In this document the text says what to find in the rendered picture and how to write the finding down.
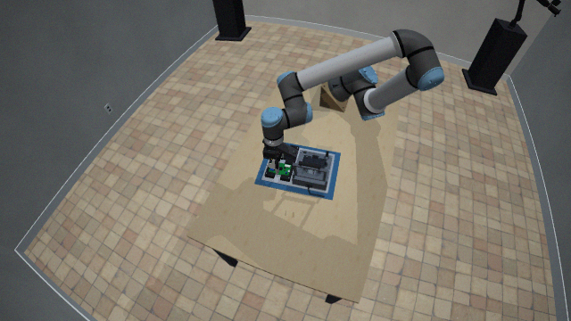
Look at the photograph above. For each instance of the green circuit board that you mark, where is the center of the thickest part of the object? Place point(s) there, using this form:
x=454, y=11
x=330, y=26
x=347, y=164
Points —
x=284, y=169

